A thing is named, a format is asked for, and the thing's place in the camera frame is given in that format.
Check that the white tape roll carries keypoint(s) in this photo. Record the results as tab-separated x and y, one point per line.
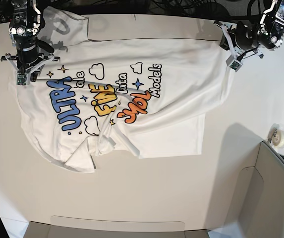
276	136

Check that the beige cardboard box right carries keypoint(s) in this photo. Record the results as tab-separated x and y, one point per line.
257	205

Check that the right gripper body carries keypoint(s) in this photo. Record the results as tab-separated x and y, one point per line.
31	56

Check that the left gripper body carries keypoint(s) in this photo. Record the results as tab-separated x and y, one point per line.
242	41

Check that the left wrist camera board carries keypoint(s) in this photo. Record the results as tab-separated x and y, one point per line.
234	64

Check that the beige cardboard box bottom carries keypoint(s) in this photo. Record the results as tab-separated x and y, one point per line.
68	227

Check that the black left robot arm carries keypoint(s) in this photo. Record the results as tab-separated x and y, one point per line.
264	32

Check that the white printed t-shirt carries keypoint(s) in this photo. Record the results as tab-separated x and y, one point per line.
147	96

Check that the beige cardboard box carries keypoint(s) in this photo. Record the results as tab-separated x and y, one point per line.
257	205
68	227

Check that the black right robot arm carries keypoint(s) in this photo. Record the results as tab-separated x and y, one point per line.
24	28

